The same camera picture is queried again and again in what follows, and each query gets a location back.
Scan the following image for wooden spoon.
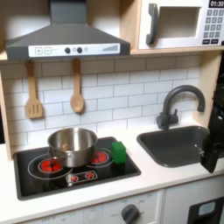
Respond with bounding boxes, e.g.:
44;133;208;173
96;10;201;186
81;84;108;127
69;58;86;114

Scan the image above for steel pot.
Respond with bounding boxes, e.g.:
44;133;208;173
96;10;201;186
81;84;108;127
46;127;99;168

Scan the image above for grey oven knob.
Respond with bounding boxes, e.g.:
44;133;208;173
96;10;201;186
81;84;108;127
120;204;140;224

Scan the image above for black cabinet door handle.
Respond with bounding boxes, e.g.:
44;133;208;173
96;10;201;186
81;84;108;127
186;196;224;224

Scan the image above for dark grey tap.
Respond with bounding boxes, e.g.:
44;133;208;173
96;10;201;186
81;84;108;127
156;84;207;131

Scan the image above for green toy block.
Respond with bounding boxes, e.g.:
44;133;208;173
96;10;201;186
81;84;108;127
111;141;127;165

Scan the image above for white toy microwave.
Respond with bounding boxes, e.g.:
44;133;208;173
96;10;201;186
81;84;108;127
137;0;224;51

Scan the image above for dark grey sink basin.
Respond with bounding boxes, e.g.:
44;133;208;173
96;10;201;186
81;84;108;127
136;125;212;169

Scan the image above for black toy stove top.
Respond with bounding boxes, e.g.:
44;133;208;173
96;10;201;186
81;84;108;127
12;136;142;201

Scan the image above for grey range hood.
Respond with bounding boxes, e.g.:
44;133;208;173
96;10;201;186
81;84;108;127
4;0;131;61

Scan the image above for wooden slotted spatula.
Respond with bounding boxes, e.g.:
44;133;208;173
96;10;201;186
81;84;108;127
24;59;45;120

